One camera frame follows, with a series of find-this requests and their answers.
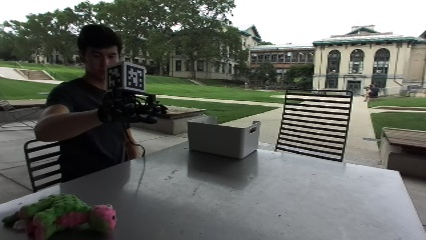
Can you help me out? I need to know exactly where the concrete bench with wooden top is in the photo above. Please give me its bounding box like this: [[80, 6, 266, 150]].
[[131, 105, 208, 136], [379, 126, 426, 180]]

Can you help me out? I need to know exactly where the black slatted metal chair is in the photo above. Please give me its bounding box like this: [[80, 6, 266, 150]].
[[274, 88, 354, 163], [23, 139, 64, 193]]

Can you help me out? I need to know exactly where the green and pink plush toy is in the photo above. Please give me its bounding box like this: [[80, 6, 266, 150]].
[[1, 193, 119, 240]]

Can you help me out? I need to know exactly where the the person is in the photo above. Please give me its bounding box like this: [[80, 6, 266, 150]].
[[33, 23, 169, 183]]

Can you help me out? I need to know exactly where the white storage bin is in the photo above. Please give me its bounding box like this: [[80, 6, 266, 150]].
[[186, 116, 262, 160]]

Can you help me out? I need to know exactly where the black cable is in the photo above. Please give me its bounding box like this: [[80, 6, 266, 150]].
[[124, 130, 148, 198]]

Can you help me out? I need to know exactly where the white marker cube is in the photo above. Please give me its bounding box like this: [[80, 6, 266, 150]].
[[105, 61, 148, 94]]

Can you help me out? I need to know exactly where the beige building with arched windows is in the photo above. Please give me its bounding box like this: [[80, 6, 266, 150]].
[[312, 24, 426, 98]]

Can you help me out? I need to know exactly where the brick building with green roof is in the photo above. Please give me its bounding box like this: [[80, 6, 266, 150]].
[[248, 43, 317, 86]]

